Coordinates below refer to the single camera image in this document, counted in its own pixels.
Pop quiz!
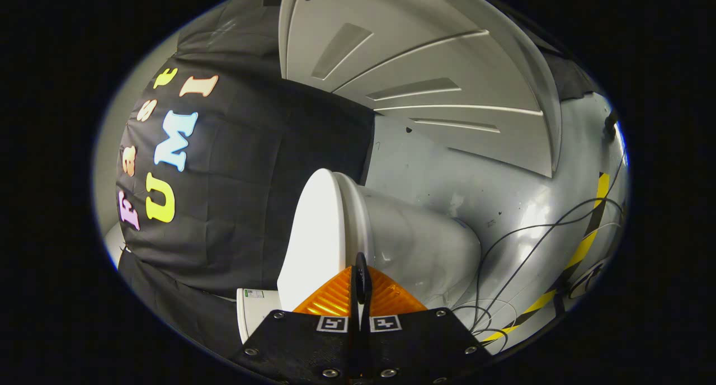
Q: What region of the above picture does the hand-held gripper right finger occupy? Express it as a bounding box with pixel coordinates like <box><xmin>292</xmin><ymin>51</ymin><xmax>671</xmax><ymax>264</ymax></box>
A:
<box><xmin>361</xmin><ymin>253</ymin><xmax>494</xmax><ymax>385</ymax></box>

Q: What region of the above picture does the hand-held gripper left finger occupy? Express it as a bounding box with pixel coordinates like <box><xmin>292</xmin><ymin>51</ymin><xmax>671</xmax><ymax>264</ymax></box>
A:
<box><xmin>232</xmin><ymin>252</ymin><xmax>364</xmax><ymax>385</ymax></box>

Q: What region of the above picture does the white toilet lid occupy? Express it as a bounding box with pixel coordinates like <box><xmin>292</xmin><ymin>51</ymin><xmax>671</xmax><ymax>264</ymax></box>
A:
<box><xmin>277</xmin><ymin>168</ymin><xmax>352</xmax><ymax>313</ymax></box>

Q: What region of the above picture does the white toilet tank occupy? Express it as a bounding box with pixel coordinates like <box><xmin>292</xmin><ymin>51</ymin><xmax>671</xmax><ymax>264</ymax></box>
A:
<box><xmin>236</xmin><ymin>287</ymin><xmax>281</xmax><ymax>344</ymax></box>

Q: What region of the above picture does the white toilet bowl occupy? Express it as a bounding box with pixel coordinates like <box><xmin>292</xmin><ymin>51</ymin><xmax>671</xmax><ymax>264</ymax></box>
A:
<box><xmin>334</xmin><ymin>172</ymin><xmax>483</xmax><ymax>312</ymax></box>

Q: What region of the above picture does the black backdrop cloth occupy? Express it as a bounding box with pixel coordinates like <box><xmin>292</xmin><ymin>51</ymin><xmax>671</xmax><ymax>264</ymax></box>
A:
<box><xmin>115</xmin><ymin>0</ymin><xmax>376</xmax><ymax>363</ymax></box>

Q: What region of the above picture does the yellow black hazard tape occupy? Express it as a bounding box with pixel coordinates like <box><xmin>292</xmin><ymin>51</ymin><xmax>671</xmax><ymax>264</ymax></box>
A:
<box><xmin>481</xmin><ymin>172</ymin><xmax>611</xmax><ymax>344</ymax></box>

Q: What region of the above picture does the black cable bundle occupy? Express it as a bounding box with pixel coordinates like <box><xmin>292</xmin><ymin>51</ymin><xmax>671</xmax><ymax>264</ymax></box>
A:
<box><xmin>452</xmin><ymin>150</ymin><xmax>628</xmax><ymax>349</ymax></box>

